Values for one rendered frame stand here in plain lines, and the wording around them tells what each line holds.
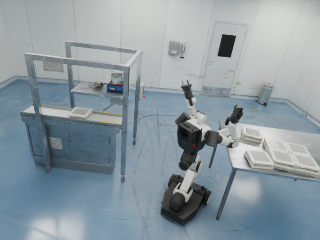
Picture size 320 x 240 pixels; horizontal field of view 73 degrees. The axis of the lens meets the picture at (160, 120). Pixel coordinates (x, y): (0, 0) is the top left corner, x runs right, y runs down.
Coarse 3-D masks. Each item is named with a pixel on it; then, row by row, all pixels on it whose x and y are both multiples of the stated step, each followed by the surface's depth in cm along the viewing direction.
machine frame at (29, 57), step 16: (96, 48) 325; (112, 48) 323; (128, 48) 327; (32, 64) 245; (80, 64) 239; (96, 64) 238; (112, 64) 237; (128, 64) 244; (32, 80) 252; (128, 80) 244; (32, 96) 261; (128, 96) 256; (48, 160) 308
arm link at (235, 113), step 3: (234, 108) 198; (237, 108) 198; (234, 111) 199; (237, 111) 194; (231, 114) 202; (234, 114) 199; (237, 114) 193; (240, 114) 193; (231, 117) 202; (234, 117) 200; (237, 117) 197; (240, 117) 198; (234, 120) 201; (237, 120) 201
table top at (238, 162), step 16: (224, 128) 309; (240, 128) 314; (256, 128) 319; (272, 128) 325; (240, 144) 275; (256, 144) 279; (304, 144) 292; (240, 160) 244; (288, 176) 231; (304, 176) 232
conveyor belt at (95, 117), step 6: (30, 108) 298; (42, 108) 301; (48, 108) 303; (24, 114) 282; (48, 114) 288; (54, 114) 290; (60, 114) 291; (66, 114) 293; (96, 114) 302; (72, 120) 282; (96, 120) 287; (102, 120) 289; (108, 120) 290; (114, 120) 292; (120, 120) 294
